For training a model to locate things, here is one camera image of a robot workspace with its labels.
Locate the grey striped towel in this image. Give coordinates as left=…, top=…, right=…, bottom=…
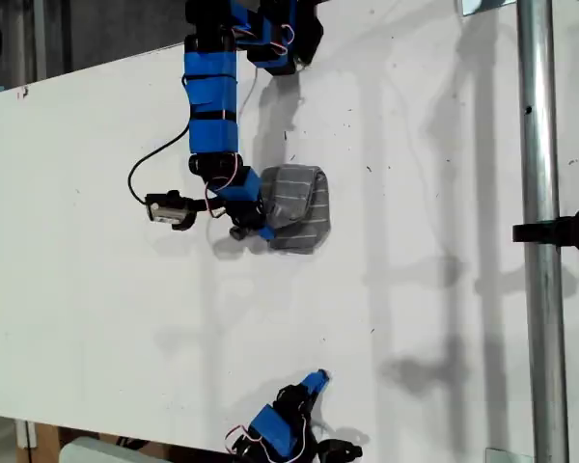
left=259, top=163, right=332, bottom=256

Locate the white box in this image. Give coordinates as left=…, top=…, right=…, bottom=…
left=59, top=435, right=175, bottom=463

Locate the wooden table leg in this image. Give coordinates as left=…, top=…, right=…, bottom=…
left=15, top=418, right=62, bottom=452

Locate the black clamp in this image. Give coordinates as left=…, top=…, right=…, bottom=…
left=511, top=204, right=579, bottom=257

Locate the red white servo wire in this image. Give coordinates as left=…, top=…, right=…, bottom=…
left=224, top=418, right=306, bottom=460
left=203, top=156, right=243, bottom=219

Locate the black camera stalk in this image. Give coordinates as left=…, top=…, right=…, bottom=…
left=171, top=195, right=208, bottom=232

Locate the black camera box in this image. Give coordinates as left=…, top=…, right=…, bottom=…
left=317, top=437, right=364, bottom=463

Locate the grey camera box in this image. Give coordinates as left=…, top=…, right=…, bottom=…
left=144, top=190, right=184, bottom=224

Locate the black camera cable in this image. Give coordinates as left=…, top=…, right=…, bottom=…
left=126, top=124, right=193, bottom=204

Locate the steel post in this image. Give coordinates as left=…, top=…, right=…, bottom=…
left=514, top=0, right=571, bottom=463

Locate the metal bracket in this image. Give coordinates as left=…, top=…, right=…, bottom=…
left=457, top=0, right=509, bottom=17

